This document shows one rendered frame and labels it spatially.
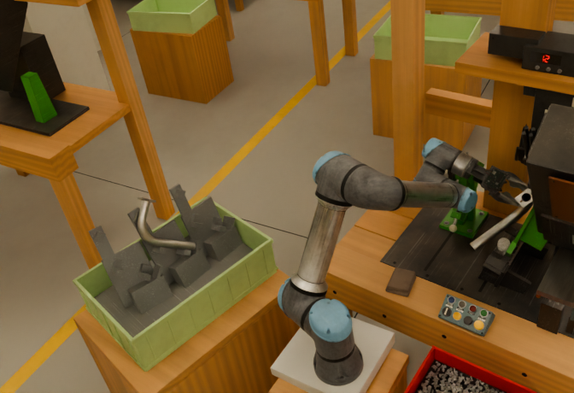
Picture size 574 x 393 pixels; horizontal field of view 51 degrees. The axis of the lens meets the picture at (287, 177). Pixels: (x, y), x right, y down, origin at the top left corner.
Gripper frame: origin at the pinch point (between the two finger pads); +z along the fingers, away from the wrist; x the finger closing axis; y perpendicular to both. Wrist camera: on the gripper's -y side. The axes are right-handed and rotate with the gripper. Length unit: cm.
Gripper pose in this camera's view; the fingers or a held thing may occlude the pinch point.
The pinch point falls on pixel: (528, 199)
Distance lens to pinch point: 200.0
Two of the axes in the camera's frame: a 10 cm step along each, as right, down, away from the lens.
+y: -3.6, -1.3, -9.2
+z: 7.9, 4.8, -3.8
